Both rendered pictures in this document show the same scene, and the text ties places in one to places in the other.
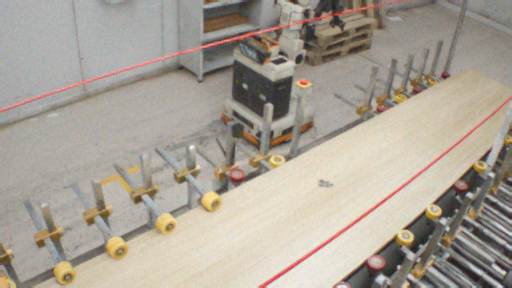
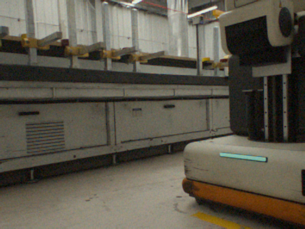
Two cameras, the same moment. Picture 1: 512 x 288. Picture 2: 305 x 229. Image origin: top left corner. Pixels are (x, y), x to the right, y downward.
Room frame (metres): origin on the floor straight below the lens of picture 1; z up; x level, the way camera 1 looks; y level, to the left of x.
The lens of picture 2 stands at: (4.86, -0.65, 0.45)
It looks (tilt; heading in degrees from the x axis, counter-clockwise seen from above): 3 degrees down; 182
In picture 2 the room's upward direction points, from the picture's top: 3 degrees counter-clockwise
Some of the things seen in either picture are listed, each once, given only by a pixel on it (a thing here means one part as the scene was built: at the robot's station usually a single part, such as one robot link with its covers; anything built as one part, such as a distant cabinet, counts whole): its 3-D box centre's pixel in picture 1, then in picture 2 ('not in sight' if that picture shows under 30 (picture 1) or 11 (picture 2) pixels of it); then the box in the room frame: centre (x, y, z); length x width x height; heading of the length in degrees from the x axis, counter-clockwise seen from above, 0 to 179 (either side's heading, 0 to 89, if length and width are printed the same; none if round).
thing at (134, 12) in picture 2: (369, 95); (135, 43); (2.71, -0.78, 0.91); 0.04 x 0.04 x 0.48; 44
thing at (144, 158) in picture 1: (148, 193); not in sight; (1.51, 0.49, 0.93); 0.04 x 0.04 x 0.48; 44
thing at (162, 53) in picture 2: (357, 107); (144, 58); (2.72, -0.72, 0.80); 0.43 x 0.03 x 0.04; 44
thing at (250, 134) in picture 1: (268, 113); (282, 166); (3.55, -0.10, 0.16); 0.67 x 0.64 x 0.25; 133
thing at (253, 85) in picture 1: (264, 76); (289, 69); (3.48, -0.04, 0.59); 0.55 x 0.34 x 0.83; 43
